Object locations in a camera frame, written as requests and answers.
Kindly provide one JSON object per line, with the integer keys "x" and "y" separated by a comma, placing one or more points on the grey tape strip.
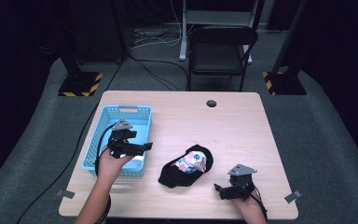
{"x": 293, "y": 196}
{"x": 65, "y": 193}

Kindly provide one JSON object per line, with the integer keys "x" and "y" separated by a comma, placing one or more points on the black sock with colourful print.
{"x": 175, "y": 179}

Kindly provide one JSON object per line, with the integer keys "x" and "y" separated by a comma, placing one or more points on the black folding chair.
{"x": 219, "y": 57}

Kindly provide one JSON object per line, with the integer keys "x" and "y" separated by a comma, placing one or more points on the blue plastic basket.
{"x": 98, "y": 146}

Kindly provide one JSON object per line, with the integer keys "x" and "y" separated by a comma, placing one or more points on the person's left hand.
{"x": 110, "y": 168}

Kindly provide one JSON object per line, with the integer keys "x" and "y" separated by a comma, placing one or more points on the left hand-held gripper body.
{"x": 119, "y": 137}

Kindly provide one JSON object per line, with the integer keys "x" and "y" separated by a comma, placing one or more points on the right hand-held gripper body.
{"x": 241, "y": 179}

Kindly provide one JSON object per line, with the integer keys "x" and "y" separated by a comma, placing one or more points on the black stand with striped base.
{"x": 79, "y": 82}
{"x": 284, "y": 82}

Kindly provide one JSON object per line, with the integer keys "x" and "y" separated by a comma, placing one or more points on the person's right hand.
{"x": 248, "y": 203}

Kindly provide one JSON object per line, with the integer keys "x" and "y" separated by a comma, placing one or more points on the white metal stand frame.
{"x": 185, "y": 37}

